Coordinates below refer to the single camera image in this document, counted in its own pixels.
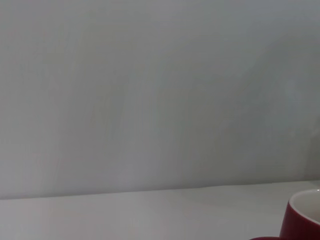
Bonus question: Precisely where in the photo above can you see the red ceramic cup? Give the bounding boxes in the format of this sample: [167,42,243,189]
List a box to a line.
[249,188,320,240]

